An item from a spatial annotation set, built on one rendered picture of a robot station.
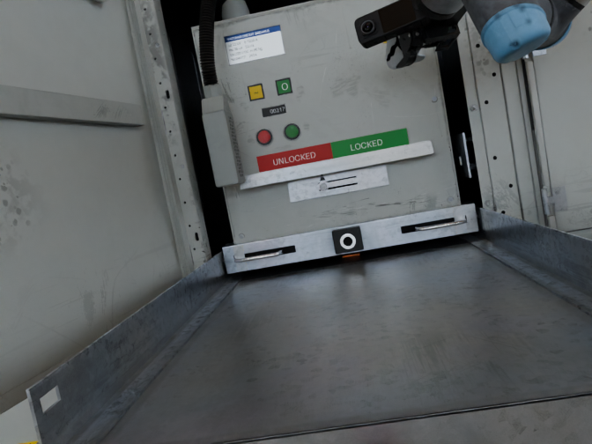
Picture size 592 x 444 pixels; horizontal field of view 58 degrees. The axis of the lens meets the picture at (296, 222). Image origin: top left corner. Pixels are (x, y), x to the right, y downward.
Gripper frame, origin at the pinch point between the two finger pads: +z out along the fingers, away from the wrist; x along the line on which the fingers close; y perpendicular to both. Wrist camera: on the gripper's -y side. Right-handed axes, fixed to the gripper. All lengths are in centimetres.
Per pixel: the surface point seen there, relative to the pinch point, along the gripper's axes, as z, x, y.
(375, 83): 11.4, 1.3, 1.1
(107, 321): 4, -35, -57
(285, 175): 17.0, -13.0, -20.7
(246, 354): -20, -44, -37
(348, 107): 14.0, -2.0, -5.1
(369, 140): 15.1, -9.4, -2.1
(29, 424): 43, -51, -85
